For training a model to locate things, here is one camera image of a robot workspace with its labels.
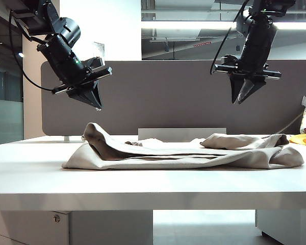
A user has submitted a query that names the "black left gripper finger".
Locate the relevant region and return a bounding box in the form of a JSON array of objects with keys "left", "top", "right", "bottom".
[
  {"left": 91, "top": 80, "right": 104, "bottom": 112},
  {"left": 65, "top": 83, "right": 97, "bottom": 109}
]

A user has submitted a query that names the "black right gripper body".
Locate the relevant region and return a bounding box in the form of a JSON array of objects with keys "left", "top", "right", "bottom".
[{"left": 213, "top": 63, "right": 283, "bottom": 84}]

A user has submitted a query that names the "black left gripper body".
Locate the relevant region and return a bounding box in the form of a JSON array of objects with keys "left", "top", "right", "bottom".
[{"left": 52, "top": 66, "right": 113, "bottom": 97}]

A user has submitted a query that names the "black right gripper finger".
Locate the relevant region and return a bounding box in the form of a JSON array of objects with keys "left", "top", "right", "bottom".
[
  {"left": 229, "top": 75, "right": 246, "bottom": 105},
  {"left": 238, "top": 79, "right": 267, "bottom": 105}
]

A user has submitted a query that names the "beige T-shirt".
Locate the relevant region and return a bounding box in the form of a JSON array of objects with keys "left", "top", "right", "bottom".
[{"left": 61, "top": 122, "right": 305, "bottom": 171}]

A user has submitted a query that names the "red ceiling sign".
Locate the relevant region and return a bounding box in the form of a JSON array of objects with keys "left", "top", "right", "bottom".
[{"left": 193, "top": 40, "right": 212, "bottom": 48}]

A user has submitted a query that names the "white ceiling light strip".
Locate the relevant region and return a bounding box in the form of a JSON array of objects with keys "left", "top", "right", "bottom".
[{"left": 141, "top": 20, "right": 306, "bottom": 30}]

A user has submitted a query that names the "yellow cloth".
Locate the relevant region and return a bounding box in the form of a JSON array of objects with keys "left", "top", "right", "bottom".
[{"left": 288, "top": 132, "right": 306, "bottom": 146}]

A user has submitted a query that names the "dark glass door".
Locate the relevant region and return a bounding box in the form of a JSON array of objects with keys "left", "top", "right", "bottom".
[{"left": 0, "top": 10, "right": 24, "bottom": 146}]

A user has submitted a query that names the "white cabinet with caster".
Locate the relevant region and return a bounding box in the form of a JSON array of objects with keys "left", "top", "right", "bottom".
[{"left": 255, "top": 209, "right": 306, "bottom": 245}]

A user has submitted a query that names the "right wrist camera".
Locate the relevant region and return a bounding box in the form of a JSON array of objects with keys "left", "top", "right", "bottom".
[{"left": 220, "top": 54, "right": 242, "bottom": 66}]

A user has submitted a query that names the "white wall notice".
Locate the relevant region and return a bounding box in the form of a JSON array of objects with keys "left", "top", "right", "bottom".
[{"left": 93, "top": 41, "right": 105, "bottom": 61}]

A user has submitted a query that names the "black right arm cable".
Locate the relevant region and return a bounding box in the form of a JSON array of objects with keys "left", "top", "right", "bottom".
[{"left": 210, "top": 0, "right": 249, "bottom": 75}]

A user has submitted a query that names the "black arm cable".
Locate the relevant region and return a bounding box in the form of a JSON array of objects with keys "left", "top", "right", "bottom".
[
  {"left": 8, "top": 9, "right": 54, "bottom": 92},
  {"left": 210, "top": 0, "right": 249, "bottom": 75}
]

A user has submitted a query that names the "grey cable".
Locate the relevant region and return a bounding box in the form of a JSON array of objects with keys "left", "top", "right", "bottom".
[{"left": 275, "top": 109, "right": 305, "bottom": 135}]

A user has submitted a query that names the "grey partition bracket plate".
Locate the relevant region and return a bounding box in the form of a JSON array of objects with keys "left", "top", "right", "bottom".
[{"left": 138, "top": 127, "right": 227, "bottom": 142}]

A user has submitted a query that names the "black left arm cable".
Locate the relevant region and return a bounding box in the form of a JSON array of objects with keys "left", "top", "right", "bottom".
[{"left": 8, "top": 9, "right": 54, "bottom": 92}]

